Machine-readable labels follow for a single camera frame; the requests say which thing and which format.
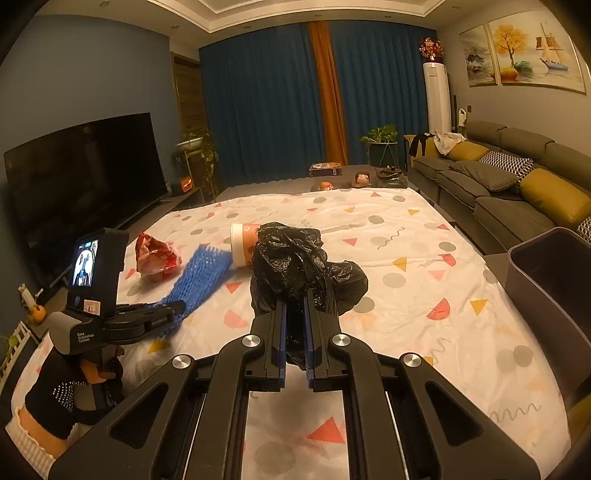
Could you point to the blue curtain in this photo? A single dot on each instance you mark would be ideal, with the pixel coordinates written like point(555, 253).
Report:
point(383, 87)
point(263, 106)

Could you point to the white standing air conditioner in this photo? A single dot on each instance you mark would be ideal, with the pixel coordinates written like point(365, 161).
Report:
point(437, 99)

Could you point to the grey sofa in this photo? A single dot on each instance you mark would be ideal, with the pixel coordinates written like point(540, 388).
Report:
point(498, 207)

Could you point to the white miniature fence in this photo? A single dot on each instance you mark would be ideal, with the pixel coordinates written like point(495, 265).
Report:
point(14, 344)

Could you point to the grey pillow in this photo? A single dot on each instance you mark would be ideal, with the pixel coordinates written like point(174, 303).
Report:
point(489, 176)

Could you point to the black television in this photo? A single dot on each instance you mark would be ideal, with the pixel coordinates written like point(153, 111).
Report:
point(83, 184)

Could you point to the black white patterned pillow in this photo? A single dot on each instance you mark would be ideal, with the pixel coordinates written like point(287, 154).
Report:
point(585, 228)
point(508, 162)

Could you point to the small yellow pillow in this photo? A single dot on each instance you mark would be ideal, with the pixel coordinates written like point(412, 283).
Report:
point(466, 150)

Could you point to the large yellow pillow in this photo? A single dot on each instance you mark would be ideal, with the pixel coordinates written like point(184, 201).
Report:
point(554, 194)

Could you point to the white handheld appliance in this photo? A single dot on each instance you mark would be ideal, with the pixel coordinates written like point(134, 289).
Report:
point(461, 117)

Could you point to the potted plant on stand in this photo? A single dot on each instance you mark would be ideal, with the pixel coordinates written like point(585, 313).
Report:
point(198, 143)

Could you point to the brown wooden blind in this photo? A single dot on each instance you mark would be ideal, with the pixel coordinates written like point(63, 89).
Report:
point(189, 92)

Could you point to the orange curtain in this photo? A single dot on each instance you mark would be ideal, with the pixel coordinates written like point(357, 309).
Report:
point(328, 92)

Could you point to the flat printed box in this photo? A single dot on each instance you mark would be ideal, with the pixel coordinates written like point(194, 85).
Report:
point(325, 170)

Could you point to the crumpled red wrapper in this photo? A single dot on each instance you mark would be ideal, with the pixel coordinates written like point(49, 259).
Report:
point(157, 256)

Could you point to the white printed sheet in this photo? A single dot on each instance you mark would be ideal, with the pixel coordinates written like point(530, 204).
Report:
point(415, 258)

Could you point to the small orange toy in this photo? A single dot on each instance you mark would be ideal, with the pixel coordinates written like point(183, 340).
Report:
point(327, 185)

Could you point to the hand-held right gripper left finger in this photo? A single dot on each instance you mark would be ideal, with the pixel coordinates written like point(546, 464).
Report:
point(282, 337)

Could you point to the mountain landscape painting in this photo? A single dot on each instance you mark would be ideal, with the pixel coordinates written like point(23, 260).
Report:
point(478, 55)

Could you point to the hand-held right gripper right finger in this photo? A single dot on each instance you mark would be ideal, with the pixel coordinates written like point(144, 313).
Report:
point(309, 341)

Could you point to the tree and sailboat painting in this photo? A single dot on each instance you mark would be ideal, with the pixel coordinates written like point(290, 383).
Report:
point(535, 50)

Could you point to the white paper cup red print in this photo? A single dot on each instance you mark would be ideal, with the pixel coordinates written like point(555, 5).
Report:
point(242, 244)

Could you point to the large black plastic bag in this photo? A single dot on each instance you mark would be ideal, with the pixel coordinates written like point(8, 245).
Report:
point(295, 258)

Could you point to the green potted plant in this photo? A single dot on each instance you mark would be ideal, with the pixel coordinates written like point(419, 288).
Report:
point(381, 147)

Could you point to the small orange box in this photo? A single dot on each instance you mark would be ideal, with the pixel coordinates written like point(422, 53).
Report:
point(182, 184)

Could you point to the white cloth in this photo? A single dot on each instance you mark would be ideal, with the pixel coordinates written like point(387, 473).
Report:
point(448, 141)

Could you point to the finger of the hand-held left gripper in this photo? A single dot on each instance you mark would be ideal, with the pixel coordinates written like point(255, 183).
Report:
point(175, 308)

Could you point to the dark television stand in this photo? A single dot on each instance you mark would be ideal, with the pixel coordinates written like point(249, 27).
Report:
point(184, 199)

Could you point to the red gold flower ornament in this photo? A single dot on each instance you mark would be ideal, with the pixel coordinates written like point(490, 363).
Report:
point(430, 48)

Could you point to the black cloth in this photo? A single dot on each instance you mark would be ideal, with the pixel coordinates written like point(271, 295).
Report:
point(418, 144)

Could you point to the small orange pumpkin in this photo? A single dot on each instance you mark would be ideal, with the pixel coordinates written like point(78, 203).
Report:
point(36, 313)

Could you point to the grey plastic bin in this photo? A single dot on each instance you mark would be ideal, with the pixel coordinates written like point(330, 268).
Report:
point(545, 295)

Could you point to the brown toy head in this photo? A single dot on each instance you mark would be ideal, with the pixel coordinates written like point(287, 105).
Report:
point(362, 179)

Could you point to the person's left hand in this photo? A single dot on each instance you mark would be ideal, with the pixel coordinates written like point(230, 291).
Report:
point(60, 397)

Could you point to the blue foam net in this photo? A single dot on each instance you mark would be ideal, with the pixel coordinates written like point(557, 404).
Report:
point(203, 272)

